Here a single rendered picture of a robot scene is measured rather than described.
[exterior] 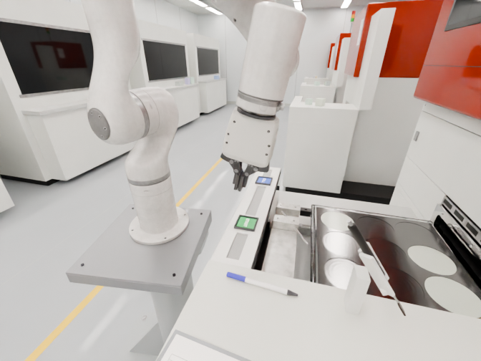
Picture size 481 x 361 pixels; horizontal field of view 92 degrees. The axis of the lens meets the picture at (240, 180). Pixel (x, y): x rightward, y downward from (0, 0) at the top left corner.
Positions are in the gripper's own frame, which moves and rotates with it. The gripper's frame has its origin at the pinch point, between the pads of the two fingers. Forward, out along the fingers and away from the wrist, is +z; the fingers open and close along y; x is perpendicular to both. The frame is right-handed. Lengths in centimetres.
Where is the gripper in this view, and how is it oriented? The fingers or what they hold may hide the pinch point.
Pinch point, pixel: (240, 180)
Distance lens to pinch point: 51.3
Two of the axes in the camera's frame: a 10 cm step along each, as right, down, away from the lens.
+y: -9.4, -3.0, 1.4
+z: -2.0, 8.5, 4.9
